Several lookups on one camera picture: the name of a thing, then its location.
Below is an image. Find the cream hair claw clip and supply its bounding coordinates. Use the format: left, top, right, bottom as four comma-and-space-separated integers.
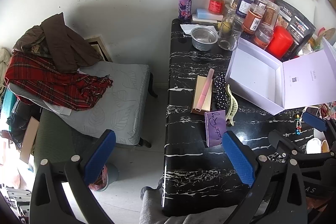
224, 84, 238, 126

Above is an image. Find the brown cloth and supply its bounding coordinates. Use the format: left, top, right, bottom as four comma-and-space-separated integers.
13, 13, 102, 73

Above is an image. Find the glass mug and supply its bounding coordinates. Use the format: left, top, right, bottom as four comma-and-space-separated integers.
218, 16, 242, 51

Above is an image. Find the white open gift box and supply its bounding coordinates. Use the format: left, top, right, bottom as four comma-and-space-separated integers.
226, 39, 336, 115

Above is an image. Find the black polka dot scrunchie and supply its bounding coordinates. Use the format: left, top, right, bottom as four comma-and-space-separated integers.
214, 73, 230, 111

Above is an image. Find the orange peel labelled jar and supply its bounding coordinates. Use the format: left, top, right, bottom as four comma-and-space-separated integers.
242, 3, 265, 35

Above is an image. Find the red plaid blanket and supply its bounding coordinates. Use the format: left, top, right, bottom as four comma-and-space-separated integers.
4, 51, 113, 111

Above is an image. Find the yellow-green fruit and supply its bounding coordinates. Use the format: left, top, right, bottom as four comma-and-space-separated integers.
220, 21, 232, 34

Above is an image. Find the purple label jar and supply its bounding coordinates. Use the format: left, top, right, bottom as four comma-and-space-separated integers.
236, 0, 254, 18

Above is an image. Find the white paper napkin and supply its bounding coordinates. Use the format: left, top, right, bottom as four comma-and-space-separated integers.
180, 24, 217, 35

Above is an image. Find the black snack bag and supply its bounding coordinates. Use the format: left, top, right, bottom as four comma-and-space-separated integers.
274, 0, 316, 61

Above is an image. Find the blue sponge box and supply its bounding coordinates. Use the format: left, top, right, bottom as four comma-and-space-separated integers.
196, 8, 223, 21

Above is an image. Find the short orange jar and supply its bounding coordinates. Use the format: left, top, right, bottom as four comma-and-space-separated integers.
252, 23, 273, 50

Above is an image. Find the gold rectangular box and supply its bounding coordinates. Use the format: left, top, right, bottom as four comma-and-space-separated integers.
190, 75, 214, 115

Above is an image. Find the grey leaf pattern cushion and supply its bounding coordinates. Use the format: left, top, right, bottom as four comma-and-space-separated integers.
59, 61, 150, 145

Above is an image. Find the pink lip gloss stick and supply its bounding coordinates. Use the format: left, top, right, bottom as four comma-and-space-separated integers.
195, 68, 214, 111

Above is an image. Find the brown label tall jar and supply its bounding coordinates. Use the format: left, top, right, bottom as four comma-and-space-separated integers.
261, 1, 280, 29

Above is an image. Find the purple small box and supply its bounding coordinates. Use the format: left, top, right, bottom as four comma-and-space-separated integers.
205, 110, 227, 147

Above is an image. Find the purple drink can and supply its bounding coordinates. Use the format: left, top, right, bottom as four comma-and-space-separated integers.
178, 0, 192, 22

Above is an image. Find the red jar black lid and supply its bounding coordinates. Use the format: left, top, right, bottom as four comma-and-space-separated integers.
208, 0, 225, 15

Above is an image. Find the red plastic canister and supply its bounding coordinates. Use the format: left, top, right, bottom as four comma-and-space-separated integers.
266, 26, 293, 60

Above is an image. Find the metal bowl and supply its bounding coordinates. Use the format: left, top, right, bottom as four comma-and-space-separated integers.
190, 27, 218, 52

